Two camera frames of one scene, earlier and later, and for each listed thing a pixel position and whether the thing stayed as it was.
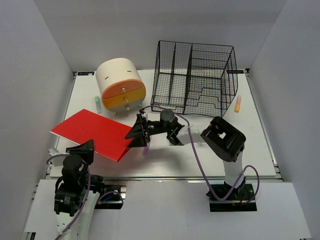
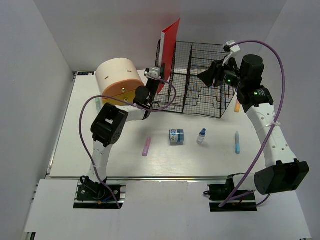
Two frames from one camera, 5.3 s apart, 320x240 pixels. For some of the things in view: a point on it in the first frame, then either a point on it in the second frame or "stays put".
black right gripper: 137,131 to 215,71
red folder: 109,137 to 168,45
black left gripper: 87,147 to 162,72
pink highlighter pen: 146,151 stays put
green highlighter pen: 98,104 stays put
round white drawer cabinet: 122,88 stays put
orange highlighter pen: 238,104 stays put
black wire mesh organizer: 195,79 stays put
